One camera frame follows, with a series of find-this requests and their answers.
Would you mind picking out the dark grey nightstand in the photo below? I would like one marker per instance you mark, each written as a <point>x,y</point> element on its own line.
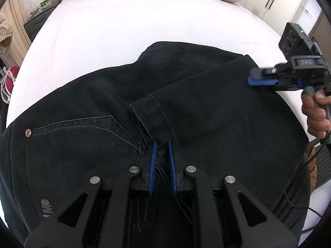
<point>36,25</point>

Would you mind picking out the person's right hand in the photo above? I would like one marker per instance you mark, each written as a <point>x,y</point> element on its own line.
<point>314,116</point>

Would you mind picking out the beige puffer jacket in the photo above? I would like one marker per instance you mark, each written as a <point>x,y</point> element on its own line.
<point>5,31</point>

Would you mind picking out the black denim pants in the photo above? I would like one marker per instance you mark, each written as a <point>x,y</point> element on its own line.
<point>206,113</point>

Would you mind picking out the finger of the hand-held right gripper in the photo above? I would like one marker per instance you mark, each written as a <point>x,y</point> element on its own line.
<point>261,82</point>
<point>261,72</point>

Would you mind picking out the bed with white sheet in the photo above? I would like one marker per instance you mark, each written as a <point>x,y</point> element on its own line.
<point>129,25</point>

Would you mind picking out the wall light switch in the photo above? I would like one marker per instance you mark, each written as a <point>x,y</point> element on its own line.
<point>308,13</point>

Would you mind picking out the beige curtain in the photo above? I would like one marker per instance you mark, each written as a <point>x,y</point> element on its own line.
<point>18,38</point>

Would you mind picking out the red sneaker with white laces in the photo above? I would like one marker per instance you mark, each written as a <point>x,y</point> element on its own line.
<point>10,85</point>

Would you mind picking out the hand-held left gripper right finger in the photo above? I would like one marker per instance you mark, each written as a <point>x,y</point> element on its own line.
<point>171,157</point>

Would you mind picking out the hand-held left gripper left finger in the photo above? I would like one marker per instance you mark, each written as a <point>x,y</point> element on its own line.
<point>153,157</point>

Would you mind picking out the black mesh chair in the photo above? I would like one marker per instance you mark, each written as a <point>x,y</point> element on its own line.
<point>323,165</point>

